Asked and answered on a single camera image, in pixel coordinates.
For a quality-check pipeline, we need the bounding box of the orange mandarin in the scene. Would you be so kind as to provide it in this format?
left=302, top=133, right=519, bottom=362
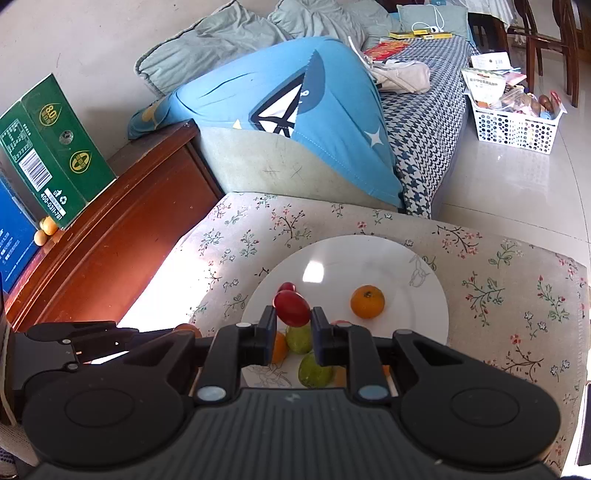
left=174, top=323, right=202, bottom=339
left=271, top=331, right=290, bottom=365
left=349, top=285, right=386, bottom=320

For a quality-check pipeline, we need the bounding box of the green lime fruit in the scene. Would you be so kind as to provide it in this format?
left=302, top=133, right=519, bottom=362
left=298, top=352, right=334, bottom=389

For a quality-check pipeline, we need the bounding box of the red cherry tomato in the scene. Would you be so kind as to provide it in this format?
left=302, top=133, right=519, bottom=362
left=273, top=290, right=311, bottom=328
left=277, top=282, right=297, bottom=292

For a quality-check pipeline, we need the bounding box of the white floral plate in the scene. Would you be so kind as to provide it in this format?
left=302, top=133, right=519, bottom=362
left=239, top=234, right=450, bottom=389

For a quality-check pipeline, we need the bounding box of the red wooden cabinet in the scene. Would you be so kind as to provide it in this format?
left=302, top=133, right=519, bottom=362
left=6, top=121, right=223, bottom=331

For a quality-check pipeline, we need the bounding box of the small yellow fruit on cabinet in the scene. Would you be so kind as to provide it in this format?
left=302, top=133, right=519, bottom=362
left=34, top=230, right=48, bottom=247

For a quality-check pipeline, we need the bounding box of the small orange on cabinet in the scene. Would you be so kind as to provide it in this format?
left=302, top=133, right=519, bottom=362
left=39, top=216, right=59, bottom=237

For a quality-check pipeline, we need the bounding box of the blue box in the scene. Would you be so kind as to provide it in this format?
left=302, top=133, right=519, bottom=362
left=0, top=179, right=39, bottom=294

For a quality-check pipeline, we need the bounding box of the floral tablecloth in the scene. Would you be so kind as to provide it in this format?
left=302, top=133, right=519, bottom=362
left=121, top=193, right=590, bottom=471

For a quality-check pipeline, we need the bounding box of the green cardboard box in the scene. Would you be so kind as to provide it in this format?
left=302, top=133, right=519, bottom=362
left=1, top=74, right=116, bottom=229

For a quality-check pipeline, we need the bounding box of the houndstooth sofa cover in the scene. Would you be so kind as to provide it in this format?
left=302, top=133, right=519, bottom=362
left=381, top=36, right=476, bottom=218

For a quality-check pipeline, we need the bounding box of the blue shark pillow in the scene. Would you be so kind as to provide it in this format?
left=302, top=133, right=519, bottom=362
left=127, top=37, right=403, bottom=208

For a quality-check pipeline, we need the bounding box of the white perforated plastic basket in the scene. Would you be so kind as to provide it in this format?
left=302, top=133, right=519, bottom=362
left=465, top=91, right=567, bottom=155

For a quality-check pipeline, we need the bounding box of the snack bag in basket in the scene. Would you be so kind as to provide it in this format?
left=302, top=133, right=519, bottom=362
left=462, top=68, right=506, bottom=108

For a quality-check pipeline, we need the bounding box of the grey green cushion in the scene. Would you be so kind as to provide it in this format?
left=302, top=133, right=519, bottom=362
left=134, top=0, right=295, bottom=97

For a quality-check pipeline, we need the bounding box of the wooden chair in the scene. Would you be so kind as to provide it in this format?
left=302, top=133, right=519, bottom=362
left=508, top=0, right=590, bottom=108

